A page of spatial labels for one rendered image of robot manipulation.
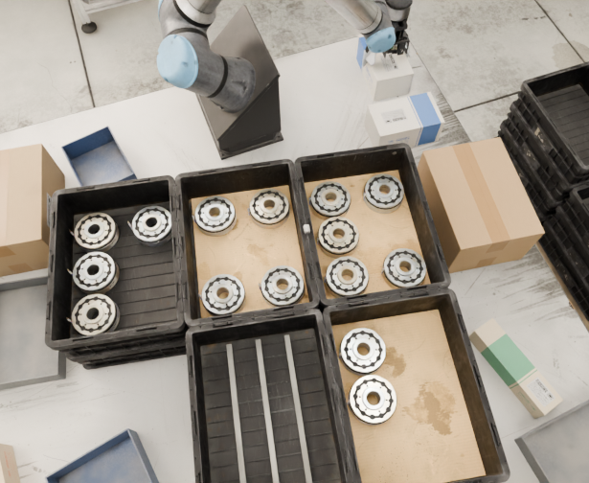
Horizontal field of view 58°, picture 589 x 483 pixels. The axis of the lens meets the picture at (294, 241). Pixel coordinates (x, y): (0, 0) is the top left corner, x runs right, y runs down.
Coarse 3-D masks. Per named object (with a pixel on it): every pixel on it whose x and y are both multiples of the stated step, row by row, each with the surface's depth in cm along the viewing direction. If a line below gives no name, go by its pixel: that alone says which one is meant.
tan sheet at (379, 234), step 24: (360, 192) 141; (384, 192) 141; (312, 216) 138; (360, 216) 138; (384, 216) 138; (408, 216) 138; (360, 240) 135; (384, 240) 135; (408, 240) 135; (384, 288) 129
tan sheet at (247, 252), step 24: (240, 192) 142; (288, 192) 142; (216, 216) 139; (240, 216) 139; (216, 240) 136; (240, 240) 135; (264, 240) 135; (288, 240) 135; (216, 264) 133; (240, 264) 132; (264, 264) 132; (288, 264) 132
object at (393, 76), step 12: (360, 36) 171; (360, 48) 172; (360, 60) 175; (384, 60) 167; (396, 60) 167; (372, 72) 166; (384, 72) 165; (396, 72) 165; (408, 72) 165; (372, 84) 169; (384, 84) 166; (396, 84) 167; (408, 84) 169; (372, 96) 172; (384, 96) 171
